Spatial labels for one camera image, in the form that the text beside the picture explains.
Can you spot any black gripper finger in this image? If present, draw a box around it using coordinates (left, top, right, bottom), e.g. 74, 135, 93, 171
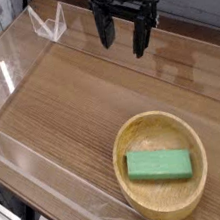
92, 3, 115, 49
133, 15, 152, 59

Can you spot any green rectangular block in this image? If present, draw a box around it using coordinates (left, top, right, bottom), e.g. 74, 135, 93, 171
126, 149, 193, 180

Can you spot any brown wooden bowl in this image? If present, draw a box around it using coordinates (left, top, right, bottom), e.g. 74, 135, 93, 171
112, 110, 208, 220

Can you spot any clear acrylic corner bracket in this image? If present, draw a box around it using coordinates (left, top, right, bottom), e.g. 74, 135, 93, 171
27, 3, 67, 42

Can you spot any clear acrylic tray wall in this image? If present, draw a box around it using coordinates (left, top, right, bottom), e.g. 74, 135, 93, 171
0, 131, 147, 220

